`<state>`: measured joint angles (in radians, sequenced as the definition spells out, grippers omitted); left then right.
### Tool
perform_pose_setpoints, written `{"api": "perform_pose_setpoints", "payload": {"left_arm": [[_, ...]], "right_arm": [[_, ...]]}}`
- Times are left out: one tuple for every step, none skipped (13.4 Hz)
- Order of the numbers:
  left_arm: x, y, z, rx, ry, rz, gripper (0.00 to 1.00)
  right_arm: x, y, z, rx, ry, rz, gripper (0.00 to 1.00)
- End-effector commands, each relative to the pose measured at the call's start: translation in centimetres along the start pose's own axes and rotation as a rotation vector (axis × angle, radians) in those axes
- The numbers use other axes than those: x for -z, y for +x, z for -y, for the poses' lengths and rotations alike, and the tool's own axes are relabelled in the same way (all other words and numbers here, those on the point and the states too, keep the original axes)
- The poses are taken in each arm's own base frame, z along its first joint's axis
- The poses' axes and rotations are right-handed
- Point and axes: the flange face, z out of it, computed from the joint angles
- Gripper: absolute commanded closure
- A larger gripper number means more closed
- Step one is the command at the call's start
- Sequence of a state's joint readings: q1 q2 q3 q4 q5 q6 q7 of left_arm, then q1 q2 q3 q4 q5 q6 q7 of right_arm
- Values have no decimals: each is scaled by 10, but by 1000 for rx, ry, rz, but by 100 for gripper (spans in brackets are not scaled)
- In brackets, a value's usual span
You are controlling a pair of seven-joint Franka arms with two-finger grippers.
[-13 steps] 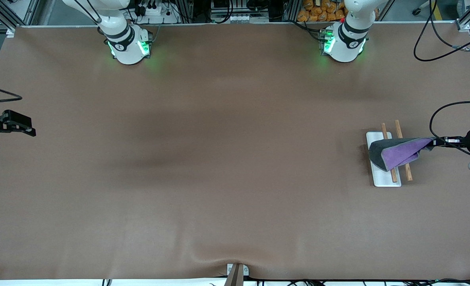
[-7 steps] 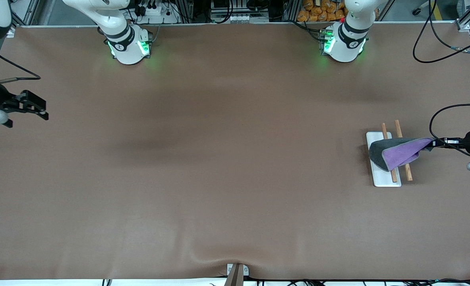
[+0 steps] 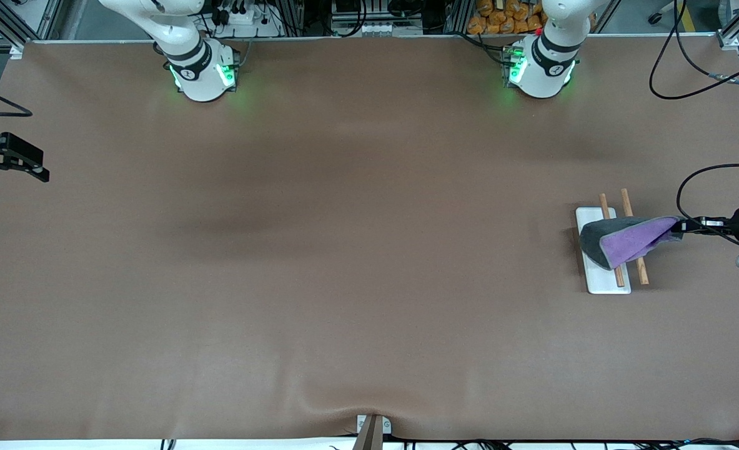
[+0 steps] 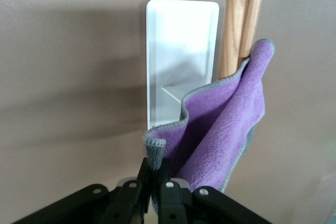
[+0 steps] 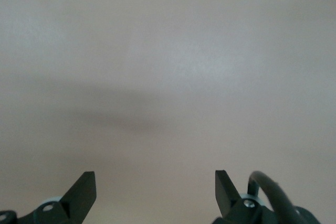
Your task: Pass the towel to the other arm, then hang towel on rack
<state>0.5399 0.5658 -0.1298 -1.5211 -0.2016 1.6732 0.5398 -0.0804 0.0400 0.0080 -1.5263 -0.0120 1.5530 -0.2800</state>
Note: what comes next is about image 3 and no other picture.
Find grey and purple towel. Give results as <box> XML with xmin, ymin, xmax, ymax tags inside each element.
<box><xmin>580</xmin><ymin>216</ymin><xmax>683</xmax><ymax>271</ymax></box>

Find white power strip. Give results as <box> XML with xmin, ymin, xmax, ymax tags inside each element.
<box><xmin>210</xmin><ymin>3</ymin><xmax>282</xmax><ymax>38</ymax></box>

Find pile of orange packets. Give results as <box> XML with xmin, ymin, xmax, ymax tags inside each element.
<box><xmin>467</xmin><ymin>0</ymin><xmax>595</xmax><ymax>35</ymax></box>

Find brown table cover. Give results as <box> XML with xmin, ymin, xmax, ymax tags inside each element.
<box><xmin>0</xmin><ymin>34</ymin><xmax>739</xmax><ymax>441</ymax></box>

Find white terminal block row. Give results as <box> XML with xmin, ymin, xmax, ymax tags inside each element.
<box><xmin>332</xmin><ymin>22</ymin><xmax>423</xmax><ymax>37</ymax></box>

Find white rack base plate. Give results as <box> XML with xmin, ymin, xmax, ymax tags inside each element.
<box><xmin>575</xmin><ymin>207</ymin><xmax>632</xmax><ymax>295</ymax></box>

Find black cables along table edge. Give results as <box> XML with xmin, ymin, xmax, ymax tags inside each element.
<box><xmin>400</xmin><ymin>437</ymin><xmax>739</xmax><ymax>450</ymax></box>

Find camera mount post bracket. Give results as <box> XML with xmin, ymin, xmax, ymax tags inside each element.
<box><xmin>357</xmin><ymin>414</ymin><xmax>392</xmax><ymax>450</ymax></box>

